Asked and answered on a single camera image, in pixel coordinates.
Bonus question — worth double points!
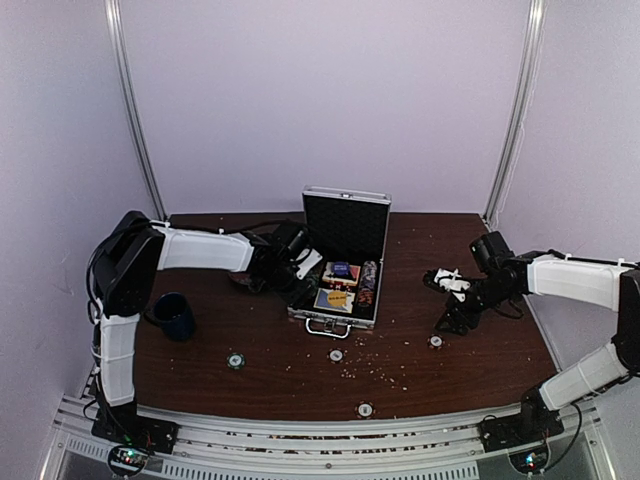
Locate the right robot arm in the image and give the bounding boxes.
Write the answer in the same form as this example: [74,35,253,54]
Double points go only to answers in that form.
[423,250,639,442]

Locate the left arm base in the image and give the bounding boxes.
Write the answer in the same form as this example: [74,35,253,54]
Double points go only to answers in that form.
[91,401,179,479]

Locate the purple chip stack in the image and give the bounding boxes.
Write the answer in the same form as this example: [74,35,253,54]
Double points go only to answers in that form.
[356,261,378,308]

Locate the aluminium frame post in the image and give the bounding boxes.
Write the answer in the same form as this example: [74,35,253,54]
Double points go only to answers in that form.
[483,0,547,230]
[104,0,168,220]

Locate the red floral plate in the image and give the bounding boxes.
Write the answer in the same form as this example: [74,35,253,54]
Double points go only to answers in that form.
[228,272,265,292]

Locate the blue card deck box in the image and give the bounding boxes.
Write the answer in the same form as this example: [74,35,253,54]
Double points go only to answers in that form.
[314,288,355,314]

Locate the right aluminium frame post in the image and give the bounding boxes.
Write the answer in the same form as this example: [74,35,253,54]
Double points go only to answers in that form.
[483,0,547,230]

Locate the aluminium poker case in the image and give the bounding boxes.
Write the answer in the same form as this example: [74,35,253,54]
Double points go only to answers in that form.
[288,186,391,339]

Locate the red card deck box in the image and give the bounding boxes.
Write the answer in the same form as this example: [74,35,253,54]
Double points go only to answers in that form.
[322,262,361,286]

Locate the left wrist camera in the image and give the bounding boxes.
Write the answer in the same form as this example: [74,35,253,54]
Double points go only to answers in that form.
[271,224,323,280]

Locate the red die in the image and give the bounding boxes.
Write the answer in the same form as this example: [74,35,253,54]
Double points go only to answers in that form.
[333,282,352,291]

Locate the dark blue mug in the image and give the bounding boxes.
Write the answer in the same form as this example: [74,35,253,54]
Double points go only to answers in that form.
[143,292,196,342]

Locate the red white chip front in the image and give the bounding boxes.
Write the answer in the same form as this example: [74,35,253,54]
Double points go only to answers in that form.
[355,401,375,419]

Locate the red white chip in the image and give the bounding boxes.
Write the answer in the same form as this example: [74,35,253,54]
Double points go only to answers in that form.
[355,401,375,419]
[428,335,444,350]

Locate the left aluminium frame post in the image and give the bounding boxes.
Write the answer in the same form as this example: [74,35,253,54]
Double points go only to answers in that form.
[104,0,168,220]

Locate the aluminium front rail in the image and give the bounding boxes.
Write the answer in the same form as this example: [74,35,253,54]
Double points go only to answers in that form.
[35,394,623,479]

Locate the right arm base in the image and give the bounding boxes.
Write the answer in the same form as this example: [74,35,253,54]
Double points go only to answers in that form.
[478,392,564,474]

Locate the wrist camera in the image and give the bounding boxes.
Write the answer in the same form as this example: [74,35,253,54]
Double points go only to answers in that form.
[271,224,323,280]
[422,230,515,304]

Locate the green chip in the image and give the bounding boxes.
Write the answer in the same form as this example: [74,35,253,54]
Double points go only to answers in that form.
[226,352,246,370]

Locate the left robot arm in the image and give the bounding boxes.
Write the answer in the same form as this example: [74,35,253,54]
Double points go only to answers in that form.
[86,210,323,444]

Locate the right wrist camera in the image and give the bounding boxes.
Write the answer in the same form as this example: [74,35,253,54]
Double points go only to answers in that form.
[422,230,515,304]

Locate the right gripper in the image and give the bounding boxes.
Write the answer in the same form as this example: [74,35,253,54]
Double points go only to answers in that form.
[434,275,514,336]

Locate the yellow big blind button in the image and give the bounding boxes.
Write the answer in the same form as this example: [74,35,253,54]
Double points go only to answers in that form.
[327,290,348,307]

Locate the purple small blind button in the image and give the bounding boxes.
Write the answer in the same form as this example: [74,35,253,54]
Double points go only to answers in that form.
[331,262,351,278]

